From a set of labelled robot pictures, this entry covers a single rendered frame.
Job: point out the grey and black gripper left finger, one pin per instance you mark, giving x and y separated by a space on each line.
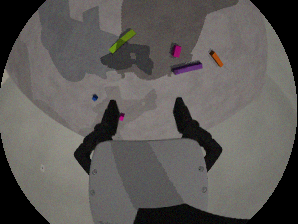
102 132

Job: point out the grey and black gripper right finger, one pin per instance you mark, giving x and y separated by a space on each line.
191 129

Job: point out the orange rod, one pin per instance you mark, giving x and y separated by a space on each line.
216 58

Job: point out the lime green rod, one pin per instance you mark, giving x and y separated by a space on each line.
122 40

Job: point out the purple rod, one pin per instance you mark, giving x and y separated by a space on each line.
187 68

